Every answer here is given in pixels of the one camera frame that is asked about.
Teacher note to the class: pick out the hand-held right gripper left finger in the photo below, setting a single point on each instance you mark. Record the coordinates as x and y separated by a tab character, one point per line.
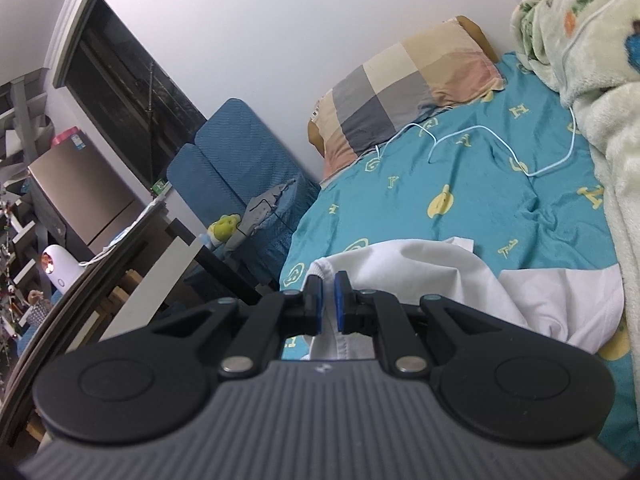
316	305

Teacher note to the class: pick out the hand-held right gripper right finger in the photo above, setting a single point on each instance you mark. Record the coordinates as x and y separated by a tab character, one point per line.
341	305

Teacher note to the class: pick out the white t-shirt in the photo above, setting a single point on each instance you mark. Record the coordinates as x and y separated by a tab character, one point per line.
425	280

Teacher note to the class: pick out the black stand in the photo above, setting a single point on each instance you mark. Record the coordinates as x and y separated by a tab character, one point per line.
225	270

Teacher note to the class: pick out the green plush toy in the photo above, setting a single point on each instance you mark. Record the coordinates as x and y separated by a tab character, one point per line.
224	225

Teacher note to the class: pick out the white desk panel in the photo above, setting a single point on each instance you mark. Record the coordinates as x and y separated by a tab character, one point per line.
160	280

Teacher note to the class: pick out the blue padded chair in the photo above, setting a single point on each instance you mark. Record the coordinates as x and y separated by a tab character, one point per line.
235	150

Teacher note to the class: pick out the teal printed bed sheet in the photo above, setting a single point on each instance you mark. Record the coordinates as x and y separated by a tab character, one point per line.
475	185

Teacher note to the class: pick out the checkered pillow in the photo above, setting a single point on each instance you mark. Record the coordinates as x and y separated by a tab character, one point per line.
400	85

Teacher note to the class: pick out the white round appliance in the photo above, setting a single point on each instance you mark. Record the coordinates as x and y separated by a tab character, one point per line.
62	270

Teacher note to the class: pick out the dark window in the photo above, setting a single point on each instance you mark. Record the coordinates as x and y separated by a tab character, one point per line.
115	85

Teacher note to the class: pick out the pink box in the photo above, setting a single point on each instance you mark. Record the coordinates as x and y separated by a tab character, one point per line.
67	137

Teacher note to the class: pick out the green printed fleece blanket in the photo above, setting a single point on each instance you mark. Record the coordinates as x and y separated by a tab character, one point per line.
610	135

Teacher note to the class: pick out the grey shelf unit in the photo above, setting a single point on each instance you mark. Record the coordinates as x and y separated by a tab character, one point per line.
22	110

